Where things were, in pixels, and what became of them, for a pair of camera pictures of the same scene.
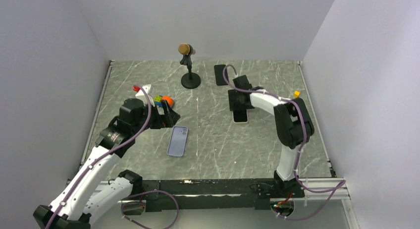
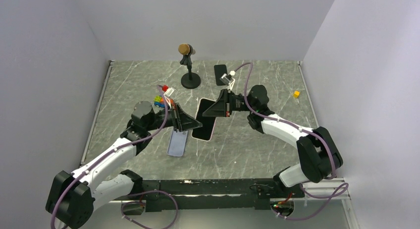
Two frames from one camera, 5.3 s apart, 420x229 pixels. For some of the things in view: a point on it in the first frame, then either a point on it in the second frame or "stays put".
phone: [240, 116] to [205, 133]
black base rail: [215, 193] stays put
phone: [220, 80] stays put
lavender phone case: [178, 141] stays put
